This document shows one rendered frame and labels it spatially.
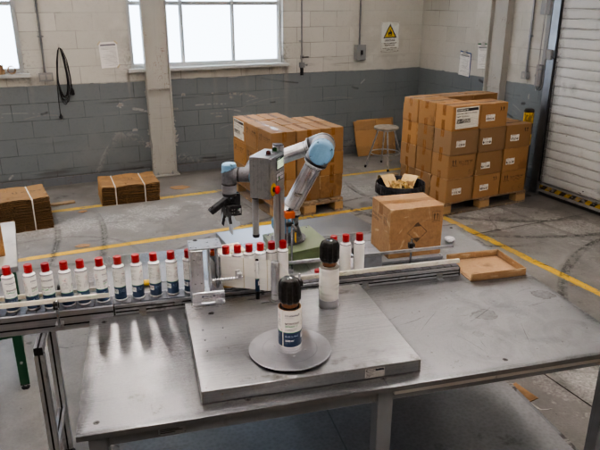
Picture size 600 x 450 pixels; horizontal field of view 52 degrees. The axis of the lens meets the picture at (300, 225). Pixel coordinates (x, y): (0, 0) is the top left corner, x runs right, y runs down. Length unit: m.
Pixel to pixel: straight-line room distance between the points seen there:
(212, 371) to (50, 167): 6.07
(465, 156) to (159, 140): 3.83
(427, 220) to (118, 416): 1.84
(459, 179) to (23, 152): 5.01
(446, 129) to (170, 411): 4.83
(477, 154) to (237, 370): 4.86
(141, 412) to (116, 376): 0.25
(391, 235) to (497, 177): 3.89
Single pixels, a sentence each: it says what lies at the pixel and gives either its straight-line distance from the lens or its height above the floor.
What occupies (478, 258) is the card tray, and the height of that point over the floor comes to 0.83.
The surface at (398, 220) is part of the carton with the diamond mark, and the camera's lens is 3.19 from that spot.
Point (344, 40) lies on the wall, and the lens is 8.95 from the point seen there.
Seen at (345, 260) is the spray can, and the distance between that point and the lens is 2.92.
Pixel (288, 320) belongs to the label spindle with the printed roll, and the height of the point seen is 1.03.
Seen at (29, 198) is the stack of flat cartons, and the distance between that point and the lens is 6.57.
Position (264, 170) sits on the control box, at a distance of 2.70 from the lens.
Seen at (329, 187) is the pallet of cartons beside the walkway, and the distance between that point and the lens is 6.58.
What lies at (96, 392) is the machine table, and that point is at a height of 0.83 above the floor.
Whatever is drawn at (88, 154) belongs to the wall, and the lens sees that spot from 8.09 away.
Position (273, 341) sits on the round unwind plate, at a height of 0.89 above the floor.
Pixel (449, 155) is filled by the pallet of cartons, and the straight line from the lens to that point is 6.45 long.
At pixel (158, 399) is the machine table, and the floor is 0.83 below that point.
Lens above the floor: 2.11
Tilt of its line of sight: 20 degrees down
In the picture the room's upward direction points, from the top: straight up
